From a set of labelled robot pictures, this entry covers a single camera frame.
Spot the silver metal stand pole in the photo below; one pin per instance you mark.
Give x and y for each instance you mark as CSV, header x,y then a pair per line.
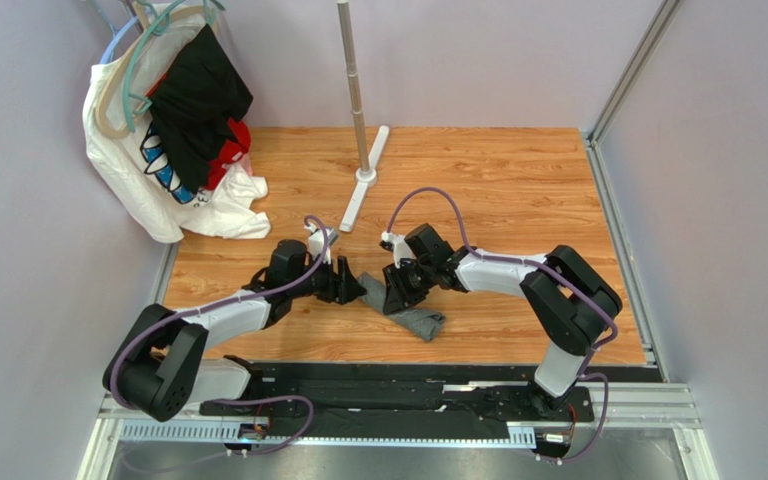
x,y
354,86

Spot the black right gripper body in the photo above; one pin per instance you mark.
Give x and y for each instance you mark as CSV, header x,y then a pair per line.
x,y
402,283

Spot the black garment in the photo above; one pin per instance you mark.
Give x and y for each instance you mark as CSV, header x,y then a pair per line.
x,y
198,113

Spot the beige clothes hanger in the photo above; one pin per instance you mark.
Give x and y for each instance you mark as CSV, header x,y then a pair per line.
x,y
121,79

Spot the aluminium corner post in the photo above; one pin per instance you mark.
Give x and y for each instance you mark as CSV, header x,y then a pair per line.
x,y
657,28

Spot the blue clothes hanger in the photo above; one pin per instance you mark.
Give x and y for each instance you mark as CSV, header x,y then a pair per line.
x,y
110,52

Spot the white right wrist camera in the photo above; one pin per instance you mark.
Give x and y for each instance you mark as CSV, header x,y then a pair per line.
x,y
397,245

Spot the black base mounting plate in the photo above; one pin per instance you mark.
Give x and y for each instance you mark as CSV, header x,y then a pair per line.
x,y
397,401

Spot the teal clothes hanger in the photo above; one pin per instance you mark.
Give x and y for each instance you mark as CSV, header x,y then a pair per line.
x,y
160,51

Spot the white stand base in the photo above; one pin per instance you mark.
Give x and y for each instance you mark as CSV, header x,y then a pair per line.
x,y
365,180

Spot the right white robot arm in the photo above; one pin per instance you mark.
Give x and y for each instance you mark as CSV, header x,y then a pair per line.
x,y
571,301

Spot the white T-shirt with print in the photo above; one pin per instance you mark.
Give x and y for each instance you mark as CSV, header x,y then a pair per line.
x,y
186,167

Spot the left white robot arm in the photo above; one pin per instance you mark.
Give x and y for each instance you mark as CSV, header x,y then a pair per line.
x,y
160,366

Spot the red garment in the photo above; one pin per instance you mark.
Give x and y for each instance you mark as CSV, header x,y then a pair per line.
x,y
227,156

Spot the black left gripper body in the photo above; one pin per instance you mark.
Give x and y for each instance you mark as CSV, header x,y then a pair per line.
x,y
319,283

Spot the grey cloth napkin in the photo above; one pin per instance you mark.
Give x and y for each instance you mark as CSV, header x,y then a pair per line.
x,y
425,324

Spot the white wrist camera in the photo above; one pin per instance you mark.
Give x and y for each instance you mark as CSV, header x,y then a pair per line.
x,y
397,245
320,241

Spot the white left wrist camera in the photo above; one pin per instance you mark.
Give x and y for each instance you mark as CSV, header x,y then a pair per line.
x,y
320,241

